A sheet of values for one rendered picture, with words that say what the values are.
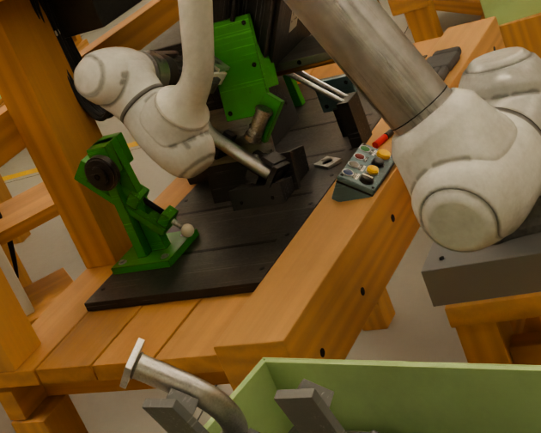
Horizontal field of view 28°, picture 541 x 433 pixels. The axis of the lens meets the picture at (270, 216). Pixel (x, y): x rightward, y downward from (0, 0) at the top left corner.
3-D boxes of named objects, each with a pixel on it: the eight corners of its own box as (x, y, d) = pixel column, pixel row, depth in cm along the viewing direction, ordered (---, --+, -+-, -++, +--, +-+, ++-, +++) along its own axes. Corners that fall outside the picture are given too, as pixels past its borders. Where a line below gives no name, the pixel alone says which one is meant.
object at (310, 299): (512, 65, 295) (496, 15, 289) (315, 414, 178) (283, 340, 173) (463, 76, 302) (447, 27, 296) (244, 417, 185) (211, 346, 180)
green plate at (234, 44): (289, 105, 233) (265, 9, 229) (271, 111, 226) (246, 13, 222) (245, 115, 239) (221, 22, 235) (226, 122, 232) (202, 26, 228)
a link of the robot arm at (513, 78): (593, 147, 176) (558, 22, 168) (568, 202, 162) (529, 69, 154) (499, 161, 185) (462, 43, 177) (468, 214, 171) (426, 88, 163)
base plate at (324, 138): (429, 61, 282) (427, 53, 281) (263, 291, 196) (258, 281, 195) (291, 92, 303) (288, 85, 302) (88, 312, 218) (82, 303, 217)
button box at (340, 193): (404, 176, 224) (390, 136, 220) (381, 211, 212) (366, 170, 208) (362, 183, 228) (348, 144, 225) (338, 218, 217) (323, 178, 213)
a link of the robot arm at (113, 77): (103, 76, 206) (146, 125, 203) (51, 78, 193) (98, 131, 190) (134, 33, 202) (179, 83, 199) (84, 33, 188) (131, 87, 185)
